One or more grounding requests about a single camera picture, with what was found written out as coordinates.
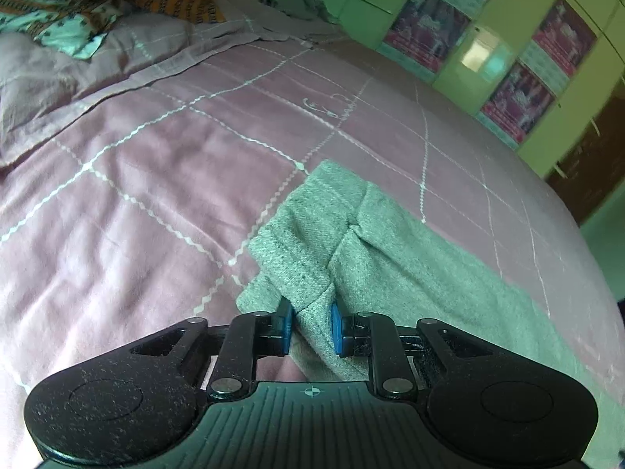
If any green knit garment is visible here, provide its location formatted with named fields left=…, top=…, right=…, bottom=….
left=236, top=159, right=617, bottom=404

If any glossy pale wardrobe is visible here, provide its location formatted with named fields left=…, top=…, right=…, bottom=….
left=376, top=0, right=625, bottom=183

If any pink pillow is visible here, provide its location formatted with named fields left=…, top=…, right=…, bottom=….
left=0, top=12, right=313, bottom=168
left=254, top=0, right=343, bottom=28

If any pink wardrobe poster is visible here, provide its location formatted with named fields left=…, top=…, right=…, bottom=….
left=480, top=63, right=556, bottom=143
left=531, top=0, right=598, bottom=78
left=385, top=0, right=471, bottom=77

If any brown wooden door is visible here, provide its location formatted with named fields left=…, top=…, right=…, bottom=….
left=546, top=83, right=625, bottom=226

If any pink checked bed sheet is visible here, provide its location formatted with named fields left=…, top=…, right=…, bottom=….
left=0, top=0, right=625, bottom=455

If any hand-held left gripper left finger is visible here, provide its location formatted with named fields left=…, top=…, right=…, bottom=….
left=130, top=302, right=295, bottom=402

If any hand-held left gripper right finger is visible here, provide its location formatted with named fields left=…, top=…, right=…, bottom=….
left=330, top=302, right=494, bottom=399

